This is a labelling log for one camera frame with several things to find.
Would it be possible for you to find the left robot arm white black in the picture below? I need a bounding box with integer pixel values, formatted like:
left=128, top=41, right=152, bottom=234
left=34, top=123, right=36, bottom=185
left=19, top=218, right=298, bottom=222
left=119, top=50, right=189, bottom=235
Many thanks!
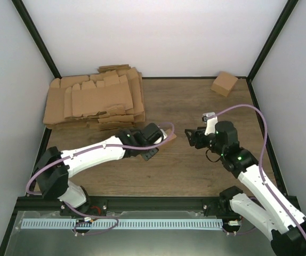
left=34, top=123, right=167, bottom=215

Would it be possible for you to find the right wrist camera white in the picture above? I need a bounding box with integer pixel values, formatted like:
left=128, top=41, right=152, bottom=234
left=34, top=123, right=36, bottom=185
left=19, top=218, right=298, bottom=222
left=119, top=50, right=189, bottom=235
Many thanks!
left=202, top=112, right=218, bottom=135

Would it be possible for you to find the stack of flat cardboard boxes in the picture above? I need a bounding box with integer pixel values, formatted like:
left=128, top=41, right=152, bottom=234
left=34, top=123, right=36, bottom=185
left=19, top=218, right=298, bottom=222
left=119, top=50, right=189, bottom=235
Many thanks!
left=43, top=64, right=146, bottom=130

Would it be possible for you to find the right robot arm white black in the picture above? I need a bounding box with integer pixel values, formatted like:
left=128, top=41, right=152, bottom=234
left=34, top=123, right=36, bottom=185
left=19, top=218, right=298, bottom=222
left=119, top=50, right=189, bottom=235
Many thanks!
left=185, top=121, right=306, bottom=255

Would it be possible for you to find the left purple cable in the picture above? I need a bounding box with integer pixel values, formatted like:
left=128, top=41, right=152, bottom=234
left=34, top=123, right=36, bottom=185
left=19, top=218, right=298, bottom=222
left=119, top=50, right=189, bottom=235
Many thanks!
left=26, top=122, right=175, bottom=236

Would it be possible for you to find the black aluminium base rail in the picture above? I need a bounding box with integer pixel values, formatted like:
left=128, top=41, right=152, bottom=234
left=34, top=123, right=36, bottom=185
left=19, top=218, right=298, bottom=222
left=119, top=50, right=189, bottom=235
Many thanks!
left=15, top=196, right=233, bottom=216

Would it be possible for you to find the folded brown cardboard box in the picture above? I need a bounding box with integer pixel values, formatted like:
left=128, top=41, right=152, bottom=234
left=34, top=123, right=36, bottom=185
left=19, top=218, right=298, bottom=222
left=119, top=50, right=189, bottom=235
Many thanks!
left=211, top=71, right=238, bottom=97

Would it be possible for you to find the purple cable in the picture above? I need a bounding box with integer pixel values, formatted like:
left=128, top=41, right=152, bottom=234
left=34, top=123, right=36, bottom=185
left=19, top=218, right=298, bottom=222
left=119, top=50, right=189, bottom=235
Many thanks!
left=26, top=122, right=175, bottom=236
left=206, top=103, right=306, bottom=256

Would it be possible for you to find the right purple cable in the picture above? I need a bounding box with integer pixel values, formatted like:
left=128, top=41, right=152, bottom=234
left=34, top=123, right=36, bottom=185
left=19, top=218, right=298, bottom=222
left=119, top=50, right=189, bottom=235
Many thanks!
left=206, top=103, right=306, bottom=256

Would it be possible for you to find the black enclosure frame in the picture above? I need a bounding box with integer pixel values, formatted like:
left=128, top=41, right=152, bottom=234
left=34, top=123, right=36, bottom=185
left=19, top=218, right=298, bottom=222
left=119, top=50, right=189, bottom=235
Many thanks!
left=0, top=0, right=306, bottom=256

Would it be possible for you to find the light blue slotted cable duct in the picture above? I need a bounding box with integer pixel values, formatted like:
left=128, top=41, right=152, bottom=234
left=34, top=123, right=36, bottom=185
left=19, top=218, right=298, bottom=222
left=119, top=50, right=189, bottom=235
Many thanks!
left=20, top=219, right=223, bottom=231

